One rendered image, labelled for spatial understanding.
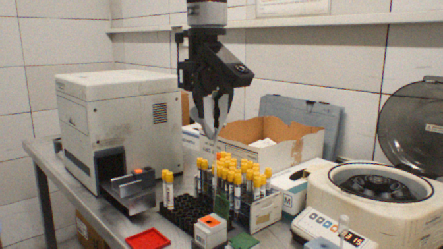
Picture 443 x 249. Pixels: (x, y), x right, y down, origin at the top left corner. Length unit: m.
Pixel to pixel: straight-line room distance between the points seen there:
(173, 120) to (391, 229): 0.62
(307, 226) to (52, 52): 1.81
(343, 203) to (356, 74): 0.46
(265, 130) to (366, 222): 0.59
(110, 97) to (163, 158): 0.24
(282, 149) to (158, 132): 0.35
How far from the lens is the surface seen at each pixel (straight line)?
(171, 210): 0.80
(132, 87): 0.91
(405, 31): 0.98
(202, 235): 0.64
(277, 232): 0.76
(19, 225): 2.40
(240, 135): 1.10
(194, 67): 0.63
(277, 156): 0.87
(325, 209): 0.73
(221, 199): 0.65
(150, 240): 0.74
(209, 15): 0.62
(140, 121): 0.94
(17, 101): 2.18
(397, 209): 0.68
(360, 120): 1.04
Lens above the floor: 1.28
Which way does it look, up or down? 14 degrees down
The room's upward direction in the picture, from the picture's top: straight up
